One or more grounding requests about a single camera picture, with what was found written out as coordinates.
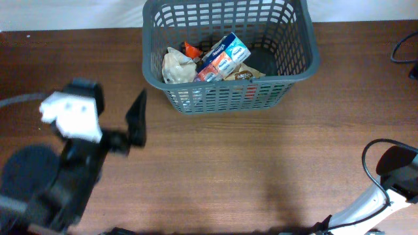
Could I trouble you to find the beige snack bag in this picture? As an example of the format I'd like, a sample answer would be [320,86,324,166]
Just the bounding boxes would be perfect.
[201,35,266,82]

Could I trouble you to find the grey plastic shopping basket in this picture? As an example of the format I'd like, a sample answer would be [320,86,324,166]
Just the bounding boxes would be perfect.
[142,0,319,114]

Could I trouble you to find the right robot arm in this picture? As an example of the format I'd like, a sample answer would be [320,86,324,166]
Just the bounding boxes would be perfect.
[313,146,417,235]

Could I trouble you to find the multicolour tissue pack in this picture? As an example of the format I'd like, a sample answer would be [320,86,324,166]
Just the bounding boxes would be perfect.
[184,32,251,82]

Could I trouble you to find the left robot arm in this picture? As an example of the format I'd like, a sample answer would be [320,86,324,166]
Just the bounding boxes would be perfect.
[1,80,147,234]

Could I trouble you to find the orange pasta packet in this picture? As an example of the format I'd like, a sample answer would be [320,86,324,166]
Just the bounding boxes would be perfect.
[182,41,259,99]

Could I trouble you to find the green lid jar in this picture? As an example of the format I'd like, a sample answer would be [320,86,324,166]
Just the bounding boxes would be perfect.
[259,82,284,99]

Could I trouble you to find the beige cookie bag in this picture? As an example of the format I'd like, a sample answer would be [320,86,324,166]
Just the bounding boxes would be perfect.
[161,47,197,84]

